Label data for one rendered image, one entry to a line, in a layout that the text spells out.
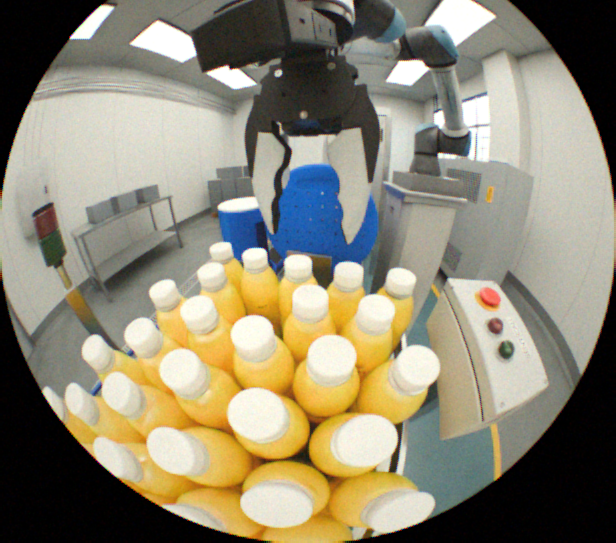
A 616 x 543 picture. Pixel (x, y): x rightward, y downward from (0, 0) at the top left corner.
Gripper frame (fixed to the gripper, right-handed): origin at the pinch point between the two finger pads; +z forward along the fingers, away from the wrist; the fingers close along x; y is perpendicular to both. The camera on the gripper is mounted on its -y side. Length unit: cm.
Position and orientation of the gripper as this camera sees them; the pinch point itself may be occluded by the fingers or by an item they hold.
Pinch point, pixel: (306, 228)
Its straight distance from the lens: 15.3
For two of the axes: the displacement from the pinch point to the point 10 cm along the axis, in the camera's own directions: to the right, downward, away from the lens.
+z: 0.0, 9.2, 4.0
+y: 2.9, -3.8, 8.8
